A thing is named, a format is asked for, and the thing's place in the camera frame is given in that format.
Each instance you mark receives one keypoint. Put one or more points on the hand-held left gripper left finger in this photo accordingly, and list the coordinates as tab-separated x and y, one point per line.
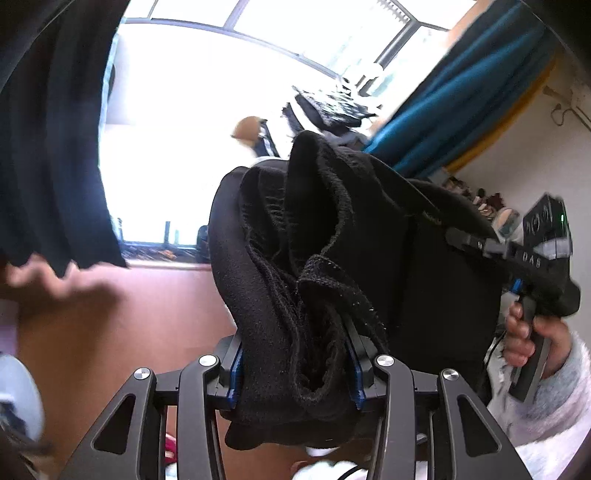
238	376

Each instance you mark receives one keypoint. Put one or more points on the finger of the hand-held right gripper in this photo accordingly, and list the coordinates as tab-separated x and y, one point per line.
475	241

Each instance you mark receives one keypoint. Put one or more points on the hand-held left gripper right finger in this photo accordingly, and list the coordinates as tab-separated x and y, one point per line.
354	383

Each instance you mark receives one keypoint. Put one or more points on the black fleece garment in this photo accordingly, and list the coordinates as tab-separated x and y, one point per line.
323	277

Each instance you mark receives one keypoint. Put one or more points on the person's right forearm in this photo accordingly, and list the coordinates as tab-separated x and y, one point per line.
554	415

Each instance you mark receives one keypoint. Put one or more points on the person's right hand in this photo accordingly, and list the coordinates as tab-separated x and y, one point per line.
517	337

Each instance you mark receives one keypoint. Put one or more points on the round white mirror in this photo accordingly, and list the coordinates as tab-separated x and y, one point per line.
504	224

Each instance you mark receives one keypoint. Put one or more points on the red slipper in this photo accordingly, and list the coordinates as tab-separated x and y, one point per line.
169	450

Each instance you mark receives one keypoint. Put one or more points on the blue curtain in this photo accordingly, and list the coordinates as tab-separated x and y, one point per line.
461	92

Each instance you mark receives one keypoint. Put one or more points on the round wooden stool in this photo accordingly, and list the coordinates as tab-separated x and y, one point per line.
247	128

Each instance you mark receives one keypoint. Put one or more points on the window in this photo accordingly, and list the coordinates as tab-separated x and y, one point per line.
184	92

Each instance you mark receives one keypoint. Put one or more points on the dark hanging cloth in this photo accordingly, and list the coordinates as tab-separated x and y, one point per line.
46	138

